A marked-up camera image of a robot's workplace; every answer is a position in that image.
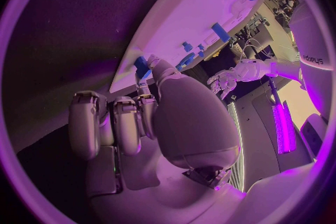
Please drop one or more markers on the white task board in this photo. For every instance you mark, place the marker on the white task board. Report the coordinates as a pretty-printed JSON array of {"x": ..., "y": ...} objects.
[{"x": 194, "y": 7}]

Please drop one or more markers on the blue small peg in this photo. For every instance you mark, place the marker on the blue small peg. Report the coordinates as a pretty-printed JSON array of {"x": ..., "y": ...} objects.
[{"x": 201, "y": 50}]

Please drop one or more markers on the blue block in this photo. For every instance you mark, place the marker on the blue block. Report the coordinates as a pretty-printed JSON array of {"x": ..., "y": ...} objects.
[{"x": 141, "y": 66}]

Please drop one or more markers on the blue long peg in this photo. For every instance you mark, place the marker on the blue long peg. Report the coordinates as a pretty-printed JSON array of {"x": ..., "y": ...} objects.
[{"x": 221, "y": 32}]

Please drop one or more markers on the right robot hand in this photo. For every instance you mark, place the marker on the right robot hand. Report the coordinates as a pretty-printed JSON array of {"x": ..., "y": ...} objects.
[{"x": 194, "y": 123}]

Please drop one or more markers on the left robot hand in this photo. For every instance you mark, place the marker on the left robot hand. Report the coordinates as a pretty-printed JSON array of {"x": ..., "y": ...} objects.
[{"x": 236, "y": 77}]

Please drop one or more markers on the glowing light bar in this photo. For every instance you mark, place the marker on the glowing light bar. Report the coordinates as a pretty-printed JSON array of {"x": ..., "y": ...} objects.
[{"x": 284, "y": 129}]

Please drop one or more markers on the blue gear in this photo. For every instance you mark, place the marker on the blue gear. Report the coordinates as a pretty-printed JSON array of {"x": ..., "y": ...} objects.
[{"x": 187, "y": 60}]

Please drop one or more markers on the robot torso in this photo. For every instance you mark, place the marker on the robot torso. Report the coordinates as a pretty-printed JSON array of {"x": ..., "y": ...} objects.
[{"x": 312, "y": 43}]

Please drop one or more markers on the blue small plug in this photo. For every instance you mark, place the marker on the blue small plug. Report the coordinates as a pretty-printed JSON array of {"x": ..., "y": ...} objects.
[{"x": 187, "y": 47}]

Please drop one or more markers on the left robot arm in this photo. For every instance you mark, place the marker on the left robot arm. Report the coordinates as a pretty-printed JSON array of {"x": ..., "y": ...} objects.
[{"x": 284, "y": 69}]

